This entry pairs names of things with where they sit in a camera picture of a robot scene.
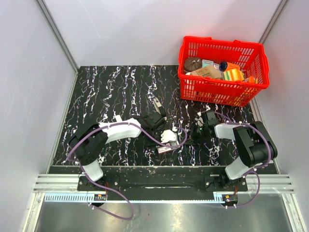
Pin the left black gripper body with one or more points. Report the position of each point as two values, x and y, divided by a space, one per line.
151 143

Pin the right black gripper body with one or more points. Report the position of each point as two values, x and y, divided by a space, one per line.
197 133

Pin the red white staple box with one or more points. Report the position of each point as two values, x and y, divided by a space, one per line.
171 146

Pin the white staple remover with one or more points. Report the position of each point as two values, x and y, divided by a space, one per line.
118 118

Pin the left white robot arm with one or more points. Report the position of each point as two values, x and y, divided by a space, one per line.
92 137

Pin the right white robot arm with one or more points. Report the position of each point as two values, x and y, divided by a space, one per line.
253 142

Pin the brown cardboard box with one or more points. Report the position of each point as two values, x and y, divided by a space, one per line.
208 71

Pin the yellow green striped box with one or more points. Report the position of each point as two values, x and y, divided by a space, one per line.
233 75

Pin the brown round object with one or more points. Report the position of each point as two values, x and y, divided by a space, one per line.
192 64

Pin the teal white small box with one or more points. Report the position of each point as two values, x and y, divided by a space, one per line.
206 63

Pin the dark blue bottle cap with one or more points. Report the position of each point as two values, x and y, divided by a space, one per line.
223 66

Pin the orange package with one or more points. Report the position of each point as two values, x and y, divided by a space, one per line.
251 80

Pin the red plastic basket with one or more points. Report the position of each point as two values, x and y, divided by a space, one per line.
249 56

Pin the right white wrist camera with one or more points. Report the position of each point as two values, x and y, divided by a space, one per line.
200 119

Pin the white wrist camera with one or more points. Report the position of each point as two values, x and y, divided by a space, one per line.
200 119
168 136

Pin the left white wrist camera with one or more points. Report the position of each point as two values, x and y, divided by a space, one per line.
168 136

